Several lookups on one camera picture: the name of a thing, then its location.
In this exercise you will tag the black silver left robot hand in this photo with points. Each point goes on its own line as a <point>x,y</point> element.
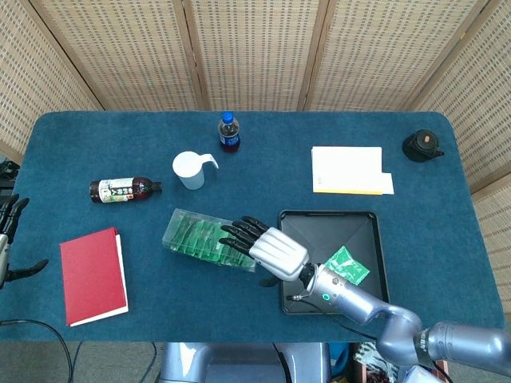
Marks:
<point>12,215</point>

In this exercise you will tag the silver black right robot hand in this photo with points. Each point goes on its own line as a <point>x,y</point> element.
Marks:
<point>279,251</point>

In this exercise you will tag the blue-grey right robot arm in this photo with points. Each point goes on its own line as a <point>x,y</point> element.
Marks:
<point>359,303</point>

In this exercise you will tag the black plastic tray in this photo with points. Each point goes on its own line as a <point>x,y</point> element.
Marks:
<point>327,231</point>

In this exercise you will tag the green tea packet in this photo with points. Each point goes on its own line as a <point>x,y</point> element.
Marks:
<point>347,265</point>

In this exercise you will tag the clear plastic box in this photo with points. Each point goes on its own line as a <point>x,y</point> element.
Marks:
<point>187,235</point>

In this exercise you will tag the brown tea bottle with label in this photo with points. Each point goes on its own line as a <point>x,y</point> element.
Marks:
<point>120,190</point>

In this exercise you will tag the black mechanical part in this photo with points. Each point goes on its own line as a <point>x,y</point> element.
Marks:
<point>8,169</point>

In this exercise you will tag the blue felt table cover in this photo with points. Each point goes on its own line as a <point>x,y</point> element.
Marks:
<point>239,303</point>

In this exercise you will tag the red notebook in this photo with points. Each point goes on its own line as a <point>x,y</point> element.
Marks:
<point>92,275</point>

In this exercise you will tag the white booklet with yellow edge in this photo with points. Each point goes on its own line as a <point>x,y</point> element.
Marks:
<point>345,169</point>

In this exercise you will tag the blue-grey robot torso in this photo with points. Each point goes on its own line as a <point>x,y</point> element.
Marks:
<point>239,363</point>

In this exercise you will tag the cola bottle with blue cap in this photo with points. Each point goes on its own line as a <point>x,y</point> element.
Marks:
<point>229,135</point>

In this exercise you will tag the small white paper sheet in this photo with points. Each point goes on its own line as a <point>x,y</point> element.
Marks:
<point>388,184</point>

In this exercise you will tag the black teapot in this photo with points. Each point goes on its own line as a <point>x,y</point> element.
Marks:
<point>419,145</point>

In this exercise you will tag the woven folding screen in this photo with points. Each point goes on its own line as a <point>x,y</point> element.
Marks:
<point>255,52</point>

